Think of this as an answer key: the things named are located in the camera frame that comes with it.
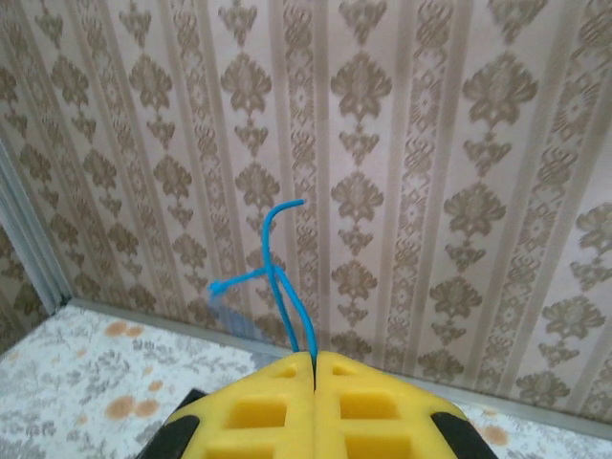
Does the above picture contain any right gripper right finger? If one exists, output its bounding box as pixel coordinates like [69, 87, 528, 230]
[313, 351, 501, 459]

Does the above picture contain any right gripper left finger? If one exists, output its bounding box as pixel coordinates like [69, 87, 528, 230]
[162, 352, 317, 459]

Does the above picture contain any thin blue cable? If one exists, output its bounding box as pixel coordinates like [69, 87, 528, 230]
[208, 198, 317, 358]

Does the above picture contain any aluminium table edge rail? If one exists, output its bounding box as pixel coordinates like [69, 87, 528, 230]
[59, 295, 612, 444]

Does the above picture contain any aluminium corner post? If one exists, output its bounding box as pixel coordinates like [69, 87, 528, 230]
[0, 141, 73, 312]

